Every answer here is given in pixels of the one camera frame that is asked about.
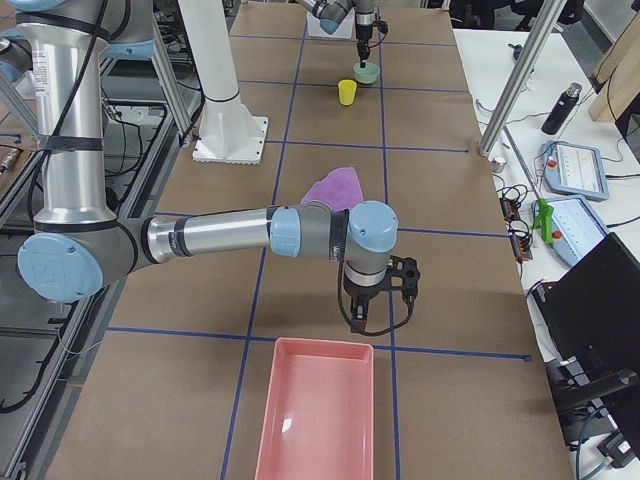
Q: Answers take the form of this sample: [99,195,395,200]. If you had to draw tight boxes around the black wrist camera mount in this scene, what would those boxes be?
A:
[386,255,421,305]

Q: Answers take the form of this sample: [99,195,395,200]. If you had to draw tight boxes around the teach pendant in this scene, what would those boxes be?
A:
[542,141,609,201]
[547,195,610,267]

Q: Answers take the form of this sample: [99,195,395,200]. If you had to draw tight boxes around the pink plastic tray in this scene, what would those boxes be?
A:
[255,338,374,479]

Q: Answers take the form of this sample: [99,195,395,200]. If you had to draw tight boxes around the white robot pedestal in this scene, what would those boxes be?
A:
[179,0,268,165]

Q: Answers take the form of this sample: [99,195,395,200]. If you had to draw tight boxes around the green plastic bowl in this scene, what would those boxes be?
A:
[353,61,380,85]

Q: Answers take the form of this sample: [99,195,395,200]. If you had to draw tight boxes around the clear plastic bin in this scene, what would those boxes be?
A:
[306,11,355,40]

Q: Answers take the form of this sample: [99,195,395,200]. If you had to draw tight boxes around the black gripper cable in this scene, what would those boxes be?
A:
[336,259,414,337]

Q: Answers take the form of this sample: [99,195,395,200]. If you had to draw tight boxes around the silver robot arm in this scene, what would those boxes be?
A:
[14,1,419,335]

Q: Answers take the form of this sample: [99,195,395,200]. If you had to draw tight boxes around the aluminium frame post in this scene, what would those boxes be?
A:
[478,0,566,157]

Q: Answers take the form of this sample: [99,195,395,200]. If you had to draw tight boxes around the black monitor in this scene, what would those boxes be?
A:
[533,233,639,454]

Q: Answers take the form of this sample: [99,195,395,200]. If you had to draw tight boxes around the lower teach pendant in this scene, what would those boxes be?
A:
[547,195,610,267]

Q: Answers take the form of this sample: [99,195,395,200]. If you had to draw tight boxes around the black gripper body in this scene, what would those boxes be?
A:
[343,277,389,302]

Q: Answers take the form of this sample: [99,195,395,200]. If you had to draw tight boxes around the upper teach pendant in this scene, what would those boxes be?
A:
[542,141,609,201]

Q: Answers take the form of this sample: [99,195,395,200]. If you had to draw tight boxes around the blue tape line crosswise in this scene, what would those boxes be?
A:
[107,326,533,363]

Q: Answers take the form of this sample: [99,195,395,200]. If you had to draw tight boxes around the blue tape line lengthwise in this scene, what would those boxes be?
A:
[377,33,402,479]

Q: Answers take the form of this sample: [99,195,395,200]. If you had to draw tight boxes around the purple microfibre cloth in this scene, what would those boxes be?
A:
[300,166,364,211]

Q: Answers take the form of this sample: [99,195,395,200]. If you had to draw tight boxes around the black water bottle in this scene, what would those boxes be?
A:
[541,82,582,135]

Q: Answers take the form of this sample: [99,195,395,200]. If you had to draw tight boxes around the yellow plastic cup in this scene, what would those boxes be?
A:
[337,79,358,106]

